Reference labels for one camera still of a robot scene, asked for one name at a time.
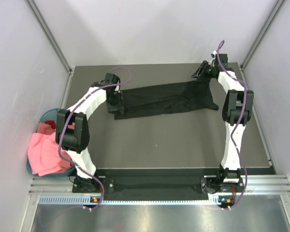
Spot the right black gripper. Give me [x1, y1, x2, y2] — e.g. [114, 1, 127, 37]
[190, 61, 215, 84]

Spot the black t shirt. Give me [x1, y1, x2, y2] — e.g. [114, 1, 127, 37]
[114, 80, 218, 120]

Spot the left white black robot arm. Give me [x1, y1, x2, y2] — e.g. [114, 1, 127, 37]
[55, 73, 122, 192]

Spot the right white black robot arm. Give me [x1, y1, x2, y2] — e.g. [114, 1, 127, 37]
[192, 51, 254, 194]

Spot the teal plastic basket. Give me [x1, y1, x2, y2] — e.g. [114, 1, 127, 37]
[26, 108, 75, 179]

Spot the red t shirt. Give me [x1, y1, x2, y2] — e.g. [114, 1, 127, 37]
[44, 120, 57, 130]

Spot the pink t shirt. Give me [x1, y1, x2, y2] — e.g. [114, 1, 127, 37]
[28, 123, 74, 176]

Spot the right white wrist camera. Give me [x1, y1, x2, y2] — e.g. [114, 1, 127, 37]
[208, 50, 219, 67]

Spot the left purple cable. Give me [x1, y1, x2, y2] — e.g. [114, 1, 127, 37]
[58, 66, 132, 210]

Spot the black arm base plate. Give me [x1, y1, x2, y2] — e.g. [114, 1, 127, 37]
[72, 169, 244, 202]

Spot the grey slotted cable duct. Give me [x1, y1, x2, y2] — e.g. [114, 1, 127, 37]
[39, 195, 232, 205]

